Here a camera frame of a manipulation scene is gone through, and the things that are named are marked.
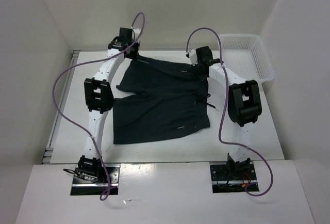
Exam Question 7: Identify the dark navy shorts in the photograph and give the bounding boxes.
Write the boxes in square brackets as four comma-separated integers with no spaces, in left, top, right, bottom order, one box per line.
[112,56,210,145]

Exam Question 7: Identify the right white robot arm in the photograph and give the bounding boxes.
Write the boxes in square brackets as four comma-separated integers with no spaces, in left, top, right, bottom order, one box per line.
[186,46,262,179]

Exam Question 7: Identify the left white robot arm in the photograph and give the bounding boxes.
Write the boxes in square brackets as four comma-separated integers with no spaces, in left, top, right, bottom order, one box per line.
[76,27,141,183]

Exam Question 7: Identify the white plastic mesh basket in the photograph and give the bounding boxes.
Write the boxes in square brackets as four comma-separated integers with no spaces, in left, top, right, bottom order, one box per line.
[219,34,275,84]

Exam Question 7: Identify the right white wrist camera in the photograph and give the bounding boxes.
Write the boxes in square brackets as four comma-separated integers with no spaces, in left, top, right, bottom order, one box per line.
[186,49,198,65]

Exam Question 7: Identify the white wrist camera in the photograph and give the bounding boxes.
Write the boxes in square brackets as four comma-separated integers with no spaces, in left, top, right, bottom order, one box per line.
[186,49,198,65]
[131,28,142,43]

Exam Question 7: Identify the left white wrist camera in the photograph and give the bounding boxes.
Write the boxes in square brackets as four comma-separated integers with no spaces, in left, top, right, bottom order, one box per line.
[131,28,142,43]

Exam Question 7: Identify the aluminium table edge rail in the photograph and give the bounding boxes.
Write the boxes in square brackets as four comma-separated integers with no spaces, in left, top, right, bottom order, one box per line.
[41,50,80,165]

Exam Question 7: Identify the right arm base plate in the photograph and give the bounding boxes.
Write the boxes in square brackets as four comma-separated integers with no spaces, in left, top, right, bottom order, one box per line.
[209,162,259,194]

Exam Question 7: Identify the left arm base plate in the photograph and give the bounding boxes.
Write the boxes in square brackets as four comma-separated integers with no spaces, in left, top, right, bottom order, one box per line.
[64,164,121,196]

